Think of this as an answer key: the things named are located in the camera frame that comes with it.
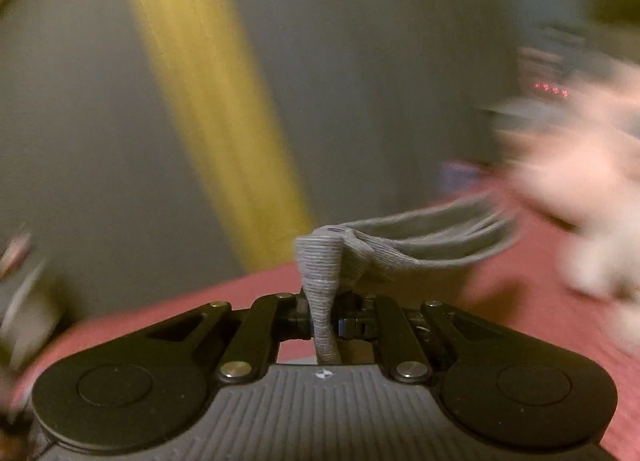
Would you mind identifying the dark nightstand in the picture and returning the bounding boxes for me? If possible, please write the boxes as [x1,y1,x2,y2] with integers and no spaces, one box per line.
[515,26,593,109]

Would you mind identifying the pale pink pillow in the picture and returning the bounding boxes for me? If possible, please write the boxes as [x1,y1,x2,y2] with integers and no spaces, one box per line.
[495,58,640,357]

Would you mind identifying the grey curtain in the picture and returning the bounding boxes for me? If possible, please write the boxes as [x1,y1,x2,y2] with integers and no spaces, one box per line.
[220,0,531,274]
[0,0,241,337]

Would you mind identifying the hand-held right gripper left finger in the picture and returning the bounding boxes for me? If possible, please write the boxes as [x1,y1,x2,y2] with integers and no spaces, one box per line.
[144,292,312,386]

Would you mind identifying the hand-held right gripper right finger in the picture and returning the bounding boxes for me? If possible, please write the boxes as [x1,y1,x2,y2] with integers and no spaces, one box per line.
[332,292,483,386]

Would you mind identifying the yellow curtain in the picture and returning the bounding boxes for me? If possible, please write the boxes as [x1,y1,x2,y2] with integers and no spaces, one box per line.
[117,0,315,269]

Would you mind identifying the grey pants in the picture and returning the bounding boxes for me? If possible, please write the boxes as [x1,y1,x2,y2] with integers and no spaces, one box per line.
[294,190,522,367]

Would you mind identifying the pink ribbed bedspread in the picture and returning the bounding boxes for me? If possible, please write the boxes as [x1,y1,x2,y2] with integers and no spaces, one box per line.
[0,193,640,461]

